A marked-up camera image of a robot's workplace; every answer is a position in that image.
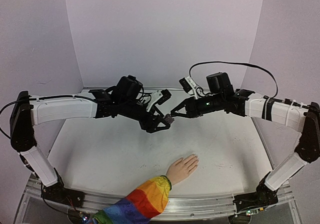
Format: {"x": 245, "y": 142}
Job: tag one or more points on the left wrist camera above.
{"x": 158, "y": 98}

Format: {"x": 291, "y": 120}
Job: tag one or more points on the aluminium front rail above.
{"x": 178, "y": 208}

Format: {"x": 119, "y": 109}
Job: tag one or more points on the rainbow sleeve forearm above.
{"x": 140, "y": 206}

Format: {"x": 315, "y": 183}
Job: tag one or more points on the aluminium back edge strip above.
{"x": 146, "y": 88}

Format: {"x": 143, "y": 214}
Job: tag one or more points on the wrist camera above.
{"x": 189, "y": 86}
{"x": 158, "y": 98}

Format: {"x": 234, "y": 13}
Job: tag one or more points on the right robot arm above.
{"x": 281, "y": 122}

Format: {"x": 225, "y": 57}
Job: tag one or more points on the purple nail polish bottle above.
{"x": 168, "y": 118}

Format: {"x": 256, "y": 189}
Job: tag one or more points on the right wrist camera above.
{"x": 189, "y": 86}

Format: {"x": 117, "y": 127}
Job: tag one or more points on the mannequin hand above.
{"x": 182, "y": 169}

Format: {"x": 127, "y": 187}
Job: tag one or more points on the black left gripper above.
{"x": 151, "y": 128}

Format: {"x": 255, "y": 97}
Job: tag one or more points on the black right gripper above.
{"x": 187, "y": 108}

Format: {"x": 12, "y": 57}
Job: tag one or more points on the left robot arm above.
{"x": 30, "y": 111}

